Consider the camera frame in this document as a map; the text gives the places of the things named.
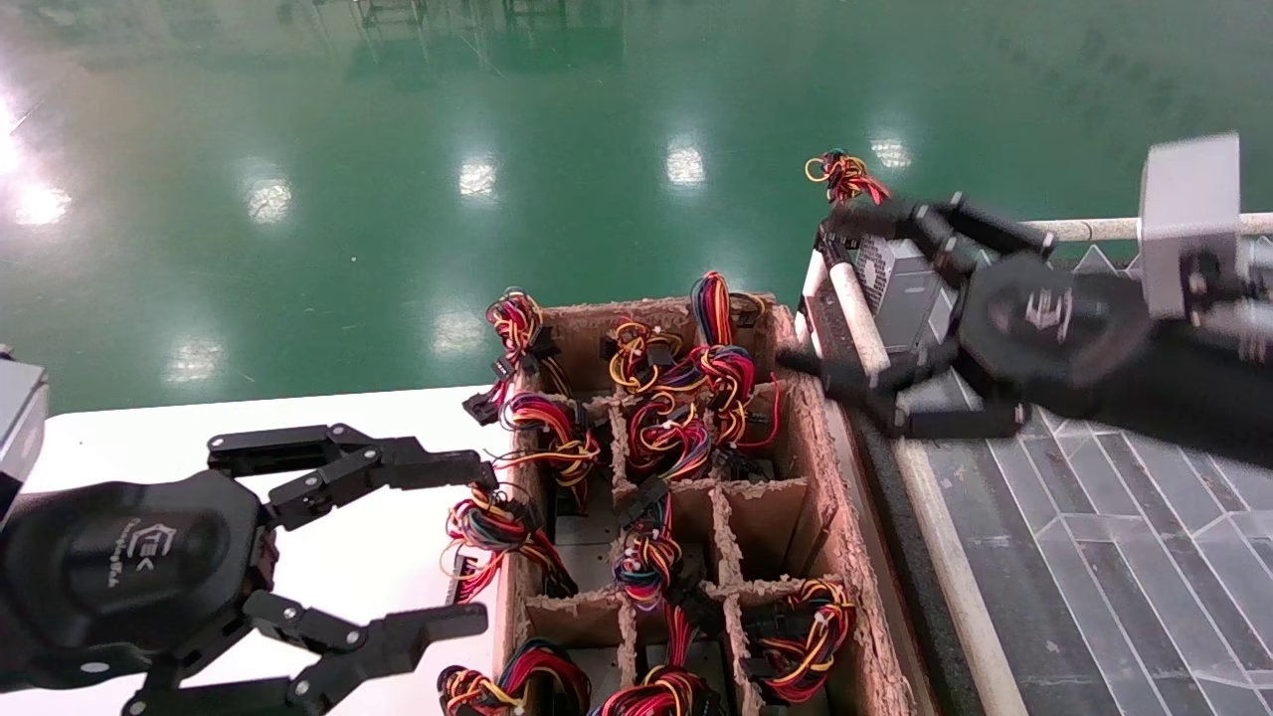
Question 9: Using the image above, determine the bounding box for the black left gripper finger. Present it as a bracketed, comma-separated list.
[207, 423, 495, 531]

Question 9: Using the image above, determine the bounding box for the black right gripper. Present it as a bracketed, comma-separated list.
[778, 194, 1155, 441]

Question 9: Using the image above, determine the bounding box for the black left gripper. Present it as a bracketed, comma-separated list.
[0, 470, 490, 716]

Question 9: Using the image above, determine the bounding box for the grey power supply unit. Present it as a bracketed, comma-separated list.
[804, 149, 964, 357]

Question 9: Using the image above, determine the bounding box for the white rack side pipe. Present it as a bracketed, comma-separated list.
[828, 261, 1007, 716]

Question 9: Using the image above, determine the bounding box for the black pipe corner connector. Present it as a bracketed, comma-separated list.
[816, 219, 858, 271]

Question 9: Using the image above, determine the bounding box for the short white rack leg pipe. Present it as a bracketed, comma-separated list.
[793, 249, 831, 349]

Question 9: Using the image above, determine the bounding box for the brown cardboard divider box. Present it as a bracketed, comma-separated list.
[492, 291, 921, 716]

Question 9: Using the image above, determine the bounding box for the long white rack pipe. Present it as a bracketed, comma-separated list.
[1034, 212, 1273, 245]

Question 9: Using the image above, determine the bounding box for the clear acrylic divider grid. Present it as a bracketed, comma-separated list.
[935, 244, 1273, 716]

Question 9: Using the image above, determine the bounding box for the power supply with coloured wires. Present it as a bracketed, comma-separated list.
[462, 288, 573, 427]
[625, 393, 719, 485]
[681, 270, 784, 483]
[746, 579, 858, 705]
[600, 318, 689, 396]
[494, 391, 604, 516]
[440, 460, 580, 612]
[595, 605, 732, 716]
[440, 638, 594, 716]
[612, 475, 702, 613]

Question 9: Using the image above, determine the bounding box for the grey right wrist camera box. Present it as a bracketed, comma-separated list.
[1139, 132, 1273, 349]

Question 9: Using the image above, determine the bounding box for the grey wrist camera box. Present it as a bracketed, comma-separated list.
[1139, 132, 1273, 349]
[0, 348, 49, 518]

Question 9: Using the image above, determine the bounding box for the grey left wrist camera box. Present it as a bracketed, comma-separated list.
[0, 348, 49, 518]

